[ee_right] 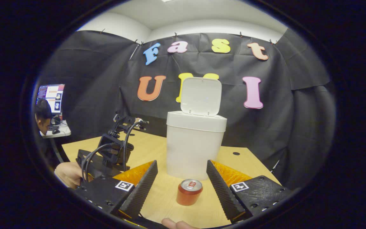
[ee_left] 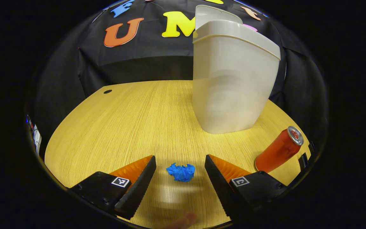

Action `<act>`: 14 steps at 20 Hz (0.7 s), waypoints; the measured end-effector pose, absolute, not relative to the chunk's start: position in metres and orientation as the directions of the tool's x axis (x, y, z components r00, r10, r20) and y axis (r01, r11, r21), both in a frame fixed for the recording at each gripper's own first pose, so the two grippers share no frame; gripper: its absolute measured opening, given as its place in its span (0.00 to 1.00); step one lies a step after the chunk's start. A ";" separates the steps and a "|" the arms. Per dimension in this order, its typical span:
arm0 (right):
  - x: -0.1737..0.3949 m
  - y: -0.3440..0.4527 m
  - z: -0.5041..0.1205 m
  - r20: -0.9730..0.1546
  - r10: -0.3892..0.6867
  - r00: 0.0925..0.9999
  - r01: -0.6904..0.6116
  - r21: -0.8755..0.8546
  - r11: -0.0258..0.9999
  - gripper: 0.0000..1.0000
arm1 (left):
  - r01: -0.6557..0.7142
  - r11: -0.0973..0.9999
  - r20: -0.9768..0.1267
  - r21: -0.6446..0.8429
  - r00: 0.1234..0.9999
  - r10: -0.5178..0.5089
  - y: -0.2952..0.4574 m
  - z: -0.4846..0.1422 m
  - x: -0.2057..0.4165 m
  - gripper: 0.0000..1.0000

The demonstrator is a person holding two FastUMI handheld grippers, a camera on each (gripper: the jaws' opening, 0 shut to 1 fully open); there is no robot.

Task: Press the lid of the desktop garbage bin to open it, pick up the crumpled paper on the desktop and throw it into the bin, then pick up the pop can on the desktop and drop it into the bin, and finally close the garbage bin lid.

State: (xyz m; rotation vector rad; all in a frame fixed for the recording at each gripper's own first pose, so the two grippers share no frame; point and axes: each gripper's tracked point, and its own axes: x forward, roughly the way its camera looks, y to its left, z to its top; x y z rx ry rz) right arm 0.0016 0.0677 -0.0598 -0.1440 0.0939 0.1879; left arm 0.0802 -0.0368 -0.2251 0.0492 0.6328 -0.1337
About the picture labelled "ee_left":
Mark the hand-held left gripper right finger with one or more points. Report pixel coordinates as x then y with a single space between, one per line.
221 187

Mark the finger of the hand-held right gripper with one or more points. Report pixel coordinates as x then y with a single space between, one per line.
312 147
303 161

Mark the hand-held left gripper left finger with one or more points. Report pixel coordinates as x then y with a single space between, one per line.
140 187

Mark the red pop can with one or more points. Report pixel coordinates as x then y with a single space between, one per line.
276 152

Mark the blue paper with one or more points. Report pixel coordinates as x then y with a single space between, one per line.
181 172

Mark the white desktop garbage bin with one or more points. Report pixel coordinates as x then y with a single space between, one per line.
230 89

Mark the wooden desktop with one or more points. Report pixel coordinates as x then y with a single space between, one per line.
122 127

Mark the black backdrop cloth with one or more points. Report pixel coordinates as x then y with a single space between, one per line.
138 63

